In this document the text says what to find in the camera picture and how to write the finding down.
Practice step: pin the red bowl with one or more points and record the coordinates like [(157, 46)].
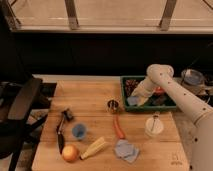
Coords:
[(159, 90)]

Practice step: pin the black office chair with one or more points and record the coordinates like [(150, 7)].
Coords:
[(14, 130)]

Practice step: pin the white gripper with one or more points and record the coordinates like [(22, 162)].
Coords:
[(144, 90)]

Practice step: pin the blue sponge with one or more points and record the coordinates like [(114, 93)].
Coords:
[(133, 100)]

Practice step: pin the red yellow apple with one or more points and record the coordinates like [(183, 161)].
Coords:
[(70, 153)]

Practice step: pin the orange carrot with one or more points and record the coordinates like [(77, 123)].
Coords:
[(120, 134)]

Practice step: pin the small blue cup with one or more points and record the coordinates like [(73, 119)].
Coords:
[(79, 131)]

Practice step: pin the small metal cup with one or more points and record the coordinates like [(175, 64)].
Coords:
[(113, 106)]

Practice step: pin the metal bowl blue content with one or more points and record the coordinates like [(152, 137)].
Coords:
[(192, 77)]

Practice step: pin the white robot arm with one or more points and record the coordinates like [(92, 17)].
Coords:
[(199, 112)]

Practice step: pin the crumpled blue cloth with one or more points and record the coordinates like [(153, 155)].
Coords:
[(126, 151)]

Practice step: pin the white cup with fork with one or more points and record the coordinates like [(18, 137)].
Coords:
[(153, 125)]

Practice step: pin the green plastic tray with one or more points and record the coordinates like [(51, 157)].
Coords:
[(159, 102)]

